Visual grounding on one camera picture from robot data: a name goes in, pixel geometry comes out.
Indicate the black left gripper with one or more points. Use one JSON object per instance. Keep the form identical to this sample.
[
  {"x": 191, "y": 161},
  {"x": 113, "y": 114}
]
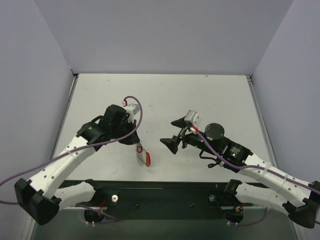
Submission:
[{"x": 130, "y": 136}]

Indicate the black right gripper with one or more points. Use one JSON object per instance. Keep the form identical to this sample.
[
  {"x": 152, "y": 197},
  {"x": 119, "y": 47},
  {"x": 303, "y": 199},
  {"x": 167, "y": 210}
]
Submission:
[{"x": 180, "y": 136}]

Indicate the red plastic key tag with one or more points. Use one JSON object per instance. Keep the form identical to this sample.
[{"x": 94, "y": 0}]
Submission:
[{"x": 139, "y": 149}]

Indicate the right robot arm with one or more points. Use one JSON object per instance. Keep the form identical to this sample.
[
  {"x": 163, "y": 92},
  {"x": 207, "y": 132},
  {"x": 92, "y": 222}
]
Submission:
[{"x": 298, "y": 199}]

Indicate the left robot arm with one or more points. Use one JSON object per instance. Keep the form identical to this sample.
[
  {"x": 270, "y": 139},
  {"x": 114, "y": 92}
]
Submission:
[{"x": 42, "y": 196}]

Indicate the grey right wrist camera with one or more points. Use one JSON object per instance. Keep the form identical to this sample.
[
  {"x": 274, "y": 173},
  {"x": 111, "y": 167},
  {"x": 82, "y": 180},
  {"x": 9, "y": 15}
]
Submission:
[{"x": 191, "y": 117}]

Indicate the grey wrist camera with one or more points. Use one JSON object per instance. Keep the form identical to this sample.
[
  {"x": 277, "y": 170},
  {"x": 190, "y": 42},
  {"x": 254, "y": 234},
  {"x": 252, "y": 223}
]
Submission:
[
  {"x": 132, "y": 108},
  {"x": 191, "y": 117}
]

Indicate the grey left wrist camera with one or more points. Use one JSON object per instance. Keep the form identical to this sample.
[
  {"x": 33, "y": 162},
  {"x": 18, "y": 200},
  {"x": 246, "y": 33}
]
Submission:
[{"x": 132, "y": 108}]

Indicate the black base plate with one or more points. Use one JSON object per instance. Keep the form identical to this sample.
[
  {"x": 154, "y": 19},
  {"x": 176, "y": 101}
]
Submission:
[{"x": 155, "y": 200}]

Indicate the aluminium frame rail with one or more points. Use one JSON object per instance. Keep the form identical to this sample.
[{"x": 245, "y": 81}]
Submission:
[{"x": 265, "y": 133}]

